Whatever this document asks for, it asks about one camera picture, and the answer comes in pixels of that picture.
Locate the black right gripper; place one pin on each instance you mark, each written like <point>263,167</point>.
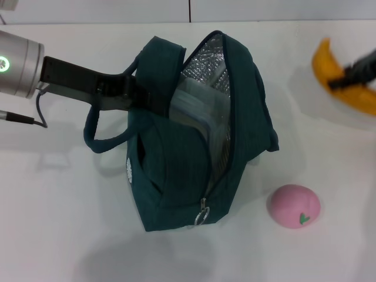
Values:
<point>367,67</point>

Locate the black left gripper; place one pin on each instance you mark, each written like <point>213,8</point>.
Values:
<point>76,79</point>

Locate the yellow banana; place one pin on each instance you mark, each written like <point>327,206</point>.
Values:
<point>323,64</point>

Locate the clear plastic blue-rimmed food container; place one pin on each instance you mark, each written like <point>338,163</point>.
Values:
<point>191,111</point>

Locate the dark teal insulated lunch bag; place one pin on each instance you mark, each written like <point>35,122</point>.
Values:
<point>249,117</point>

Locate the pink toy peach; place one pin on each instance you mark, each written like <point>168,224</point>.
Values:
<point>288,205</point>

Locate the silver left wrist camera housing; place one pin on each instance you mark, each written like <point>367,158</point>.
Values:
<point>7,4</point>

